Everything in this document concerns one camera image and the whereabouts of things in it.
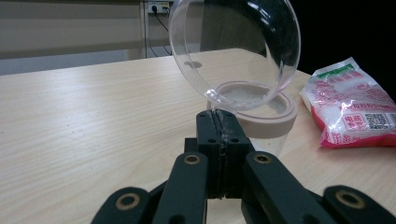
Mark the clear jar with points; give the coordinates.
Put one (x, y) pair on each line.
(274, 124)

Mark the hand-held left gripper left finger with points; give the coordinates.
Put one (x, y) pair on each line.
(193, 186)

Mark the dark curtain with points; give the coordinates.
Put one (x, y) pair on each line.
(342, 31)

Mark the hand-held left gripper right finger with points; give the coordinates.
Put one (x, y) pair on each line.
(267, 186)

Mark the white wall power socket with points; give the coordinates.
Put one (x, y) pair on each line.
(158, 6)

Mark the pink and white sugar bag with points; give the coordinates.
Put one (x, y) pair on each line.
(351, 102)

